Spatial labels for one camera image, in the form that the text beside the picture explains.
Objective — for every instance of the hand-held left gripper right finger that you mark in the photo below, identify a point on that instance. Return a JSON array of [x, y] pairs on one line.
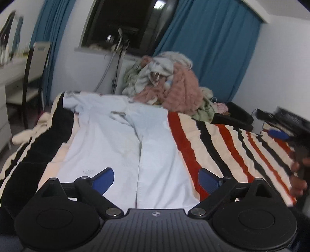
[[207, 181]]

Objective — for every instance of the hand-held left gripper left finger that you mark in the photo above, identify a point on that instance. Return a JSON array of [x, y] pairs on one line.
[[104, 179]]

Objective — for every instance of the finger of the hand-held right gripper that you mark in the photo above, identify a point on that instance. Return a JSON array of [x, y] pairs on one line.
[[264, 114], [278, 134]]

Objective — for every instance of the light blue pants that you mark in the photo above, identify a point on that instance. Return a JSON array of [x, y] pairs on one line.
[[109, 145]]

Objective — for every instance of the pile of pale clothes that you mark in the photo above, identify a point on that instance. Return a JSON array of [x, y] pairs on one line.
[[143, 72]]

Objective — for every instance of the person's right hand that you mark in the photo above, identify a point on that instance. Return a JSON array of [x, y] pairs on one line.
[[298, 184]]

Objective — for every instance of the black bag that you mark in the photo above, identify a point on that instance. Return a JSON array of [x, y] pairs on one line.
[[236, 116]]

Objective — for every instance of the striped blanket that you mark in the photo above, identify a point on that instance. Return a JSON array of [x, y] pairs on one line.
[[218, 147]]

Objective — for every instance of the pink fuzzy garment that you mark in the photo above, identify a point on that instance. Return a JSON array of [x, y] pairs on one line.
[[184, 89]]

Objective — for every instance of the blue curtain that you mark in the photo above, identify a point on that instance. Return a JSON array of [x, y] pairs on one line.
[[54, 36], [218, 43]]

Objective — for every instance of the cream cloth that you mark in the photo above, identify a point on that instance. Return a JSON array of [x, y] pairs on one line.
[[26, 135]]

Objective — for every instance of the white desk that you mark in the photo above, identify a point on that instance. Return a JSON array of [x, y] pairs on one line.
[[12, 80]]

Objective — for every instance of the dark window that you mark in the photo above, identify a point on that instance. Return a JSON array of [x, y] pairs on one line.
[[126, 21]]

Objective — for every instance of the dark frame chair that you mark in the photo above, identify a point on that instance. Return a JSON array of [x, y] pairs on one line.
[[31, 72]]

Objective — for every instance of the wall mirror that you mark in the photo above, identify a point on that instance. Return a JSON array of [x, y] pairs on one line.
[[9, 31]]

